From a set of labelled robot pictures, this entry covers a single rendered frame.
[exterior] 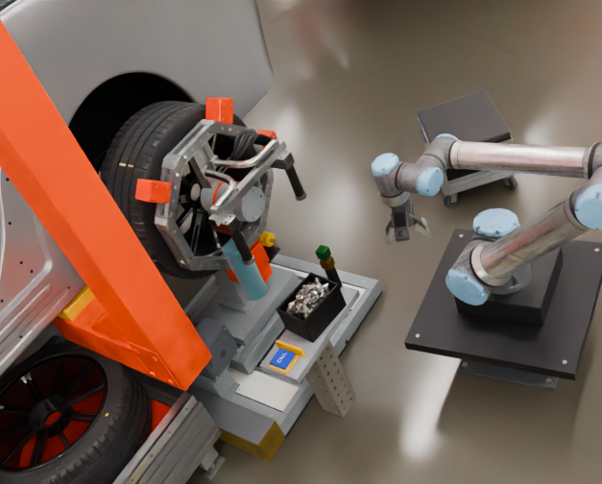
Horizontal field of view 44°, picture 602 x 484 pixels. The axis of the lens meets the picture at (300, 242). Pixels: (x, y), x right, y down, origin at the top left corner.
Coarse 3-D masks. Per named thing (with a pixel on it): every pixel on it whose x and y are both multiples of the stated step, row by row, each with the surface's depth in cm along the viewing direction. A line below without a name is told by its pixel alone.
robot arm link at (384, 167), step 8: (376, 160) 239; (384, 160) 238; (392, 160) 236; (376, 168) 237; (384, 168) 235; (392, 168) 235; (376, 176) 237; (384, 176) 236; (392, 176) 235; (384, 184) 239; (392, 184) 237; (384, 192) 242; (392, 192) 241; (400, 192) 242
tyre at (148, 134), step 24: (144, 120) 270; (168, 120) 264; (192, 120) 269; (240, 120) 289; (120, 144) 266; (144, 144) 261; (168, 144) 262; (120, 168) 263; (144, 168) 256; (120, 192) 262; (144, 216) 259; (144, 240) 263; (168, 264) 273
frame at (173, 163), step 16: (208, 128) 264; (224, 128) 270; (240, 128) 277; (192, 144) 259; (176, 160) 255; (176, 176) 256; (272, 176) 297; (176, 192) 258; (160, 208) 259; (176, 208) 259; (160, 224) 258; (176, 224) 261; (256, 224) 298; (176, 240) 262; (176, 256) 270; (192, 256) 270; (208, 256) 284; (224, 256) 290
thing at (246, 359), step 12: (300, 276) 336; (276, 312) 328; (264, 324) 324; (276, 324) 322; (264, 336) 317; (276, 336) 324; (240, 348) 316; (252, 348) 317; (264, 348) 319; (240, 360) 314; (252, 360) 313
